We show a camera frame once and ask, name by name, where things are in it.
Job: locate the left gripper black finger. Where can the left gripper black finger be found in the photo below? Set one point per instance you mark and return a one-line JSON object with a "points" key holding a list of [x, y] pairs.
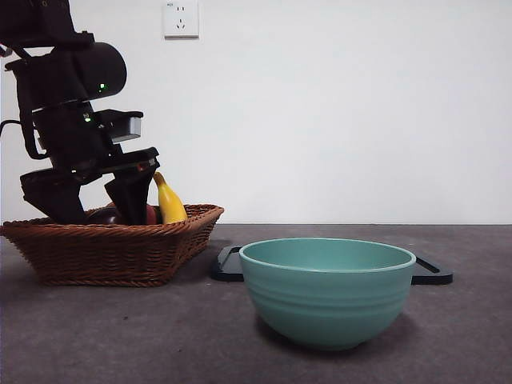
{"points": [[52, 196], [132, 196]]}

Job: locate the white wall socket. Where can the white wall socket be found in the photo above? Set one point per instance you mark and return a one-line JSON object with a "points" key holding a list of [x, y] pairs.
{"points": [[181, 20]]}

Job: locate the dark rectangular tray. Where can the dark rectangular tray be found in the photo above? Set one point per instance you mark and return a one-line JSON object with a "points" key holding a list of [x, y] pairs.
{"points": [[226, 268]]}

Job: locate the red yellow apple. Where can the red yellow apple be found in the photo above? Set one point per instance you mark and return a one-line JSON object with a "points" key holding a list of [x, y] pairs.
{"points": [[151, 216]]}

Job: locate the brown wicker basket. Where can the brown wicker basket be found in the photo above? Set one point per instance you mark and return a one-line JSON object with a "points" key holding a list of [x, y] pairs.
{"points": [[108, 256]]}

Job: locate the dark purple plum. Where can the dark purple plum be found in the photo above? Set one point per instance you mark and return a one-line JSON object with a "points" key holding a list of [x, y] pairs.
{"points": [[104, 218]]}

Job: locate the teal bowl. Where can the teal bowl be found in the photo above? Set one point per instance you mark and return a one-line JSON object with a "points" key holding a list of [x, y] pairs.
{"points": [[328, 300]]}

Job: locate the yellow banana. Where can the yellow banana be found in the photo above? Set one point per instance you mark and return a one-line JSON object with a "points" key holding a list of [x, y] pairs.
{"points": [[170, 204]]}

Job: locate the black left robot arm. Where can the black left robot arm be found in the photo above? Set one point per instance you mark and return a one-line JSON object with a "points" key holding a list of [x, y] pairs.
{"points": [[60, 72]]}

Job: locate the pale grey camera box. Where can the pale grey camera box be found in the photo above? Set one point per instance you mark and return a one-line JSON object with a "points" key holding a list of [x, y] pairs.
{"points": [[128, 126]]}

